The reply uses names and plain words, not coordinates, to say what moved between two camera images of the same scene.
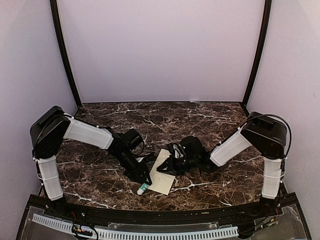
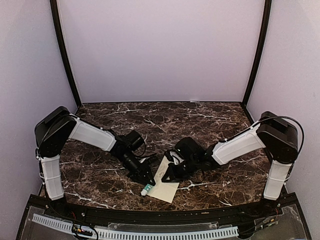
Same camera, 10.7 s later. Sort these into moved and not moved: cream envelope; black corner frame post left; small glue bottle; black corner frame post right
Moved: cream envelope; small glue bottle
Not moved: black corner frame post left; black corner frame post right
